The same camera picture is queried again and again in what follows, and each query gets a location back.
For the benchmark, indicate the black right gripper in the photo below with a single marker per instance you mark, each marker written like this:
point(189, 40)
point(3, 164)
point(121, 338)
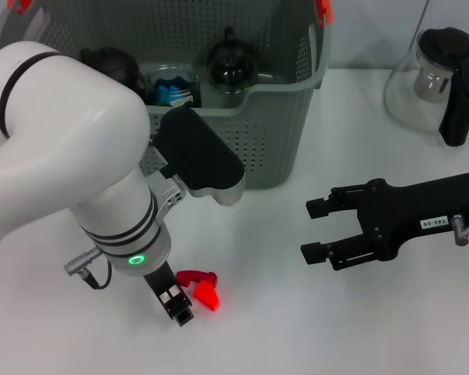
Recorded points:
point(410, 213)

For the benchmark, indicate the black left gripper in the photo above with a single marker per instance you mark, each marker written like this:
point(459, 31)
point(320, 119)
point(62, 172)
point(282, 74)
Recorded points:
point(164, 279)

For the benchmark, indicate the red slope brick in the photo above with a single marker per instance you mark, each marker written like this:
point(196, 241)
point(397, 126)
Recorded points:
point(206, 295)

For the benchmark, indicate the dark red arch brick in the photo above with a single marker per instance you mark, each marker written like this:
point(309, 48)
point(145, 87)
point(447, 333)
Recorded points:
point(187, 276)

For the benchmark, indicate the glass teacup with black base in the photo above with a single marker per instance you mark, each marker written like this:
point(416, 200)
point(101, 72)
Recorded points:
point(174, 99)
point(232, 66)

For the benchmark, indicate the blue square brick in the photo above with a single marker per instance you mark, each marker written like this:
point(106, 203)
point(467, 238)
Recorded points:
point(167, 91)

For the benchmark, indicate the grey perforated storage bin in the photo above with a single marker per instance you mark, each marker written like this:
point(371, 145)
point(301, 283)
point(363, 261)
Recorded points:
point(277, 136)

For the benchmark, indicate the black clay teapot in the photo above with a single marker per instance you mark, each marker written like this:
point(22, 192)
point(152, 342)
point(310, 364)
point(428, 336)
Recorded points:
point(113, 64)

